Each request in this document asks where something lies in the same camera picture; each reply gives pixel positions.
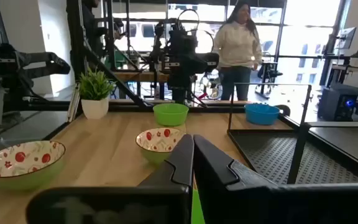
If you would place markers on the black background robot arm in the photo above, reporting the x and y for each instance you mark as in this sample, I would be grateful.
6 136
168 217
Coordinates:
8 71

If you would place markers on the background wooden desk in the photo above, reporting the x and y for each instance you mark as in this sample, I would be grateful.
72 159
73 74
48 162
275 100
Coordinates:
353 69

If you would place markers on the black PC tower blue lights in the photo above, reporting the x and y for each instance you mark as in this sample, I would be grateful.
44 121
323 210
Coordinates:
334 105

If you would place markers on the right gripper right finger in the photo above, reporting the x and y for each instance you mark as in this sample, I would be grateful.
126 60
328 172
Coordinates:
228 202

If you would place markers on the black office chair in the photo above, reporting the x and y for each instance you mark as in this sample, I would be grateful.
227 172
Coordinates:
267 73

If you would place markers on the background computer monitor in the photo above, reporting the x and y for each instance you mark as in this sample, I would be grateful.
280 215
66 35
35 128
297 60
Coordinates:
348 37

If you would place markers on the person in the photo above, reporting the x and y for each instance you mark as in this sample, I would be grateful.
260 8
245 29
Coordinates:
236 46

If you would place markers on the black aluminium extrusion frame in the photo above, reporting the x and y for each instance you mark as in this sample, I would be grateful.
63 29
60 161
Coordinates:
129 107

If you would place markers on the black mesh dish rack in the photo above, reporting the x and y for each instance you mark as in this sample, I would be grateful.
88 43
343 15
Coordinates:
269 155

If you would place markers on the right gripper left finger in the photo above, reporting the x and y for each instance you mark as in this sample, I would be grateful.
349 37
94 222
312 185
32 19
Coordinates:
166 202

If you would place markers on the blue plastic mini bowl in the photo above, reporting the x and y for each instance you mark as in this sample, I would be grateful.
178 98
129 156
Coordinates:
261 115

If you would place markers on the artificial plant in white pot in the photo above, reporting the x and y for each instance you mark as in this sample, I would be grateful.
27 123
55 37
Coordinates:
95 93

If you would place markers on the wooden background table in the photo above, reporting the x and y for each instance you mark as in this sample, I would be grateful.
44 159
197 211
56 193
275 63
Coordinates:
135 76

